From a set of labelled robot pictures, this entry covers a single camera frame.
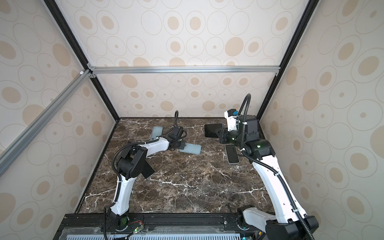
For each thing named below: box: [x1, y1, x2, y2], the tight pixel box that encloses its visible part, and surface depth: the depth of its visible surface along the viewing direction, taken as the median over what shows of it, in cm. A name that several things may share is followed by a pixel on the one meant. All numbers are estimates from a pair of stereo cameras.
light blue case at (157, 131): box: [151, 126, 163, 140], surface depth 115 cm
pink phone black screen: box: [224, 144, 240, 165], surface depth 102 cm
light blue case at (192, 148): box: [178, 142, 202, 155], surface depth 104 cm
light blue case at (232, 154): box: [224, 144, 240, 165], surface depth 102 cm
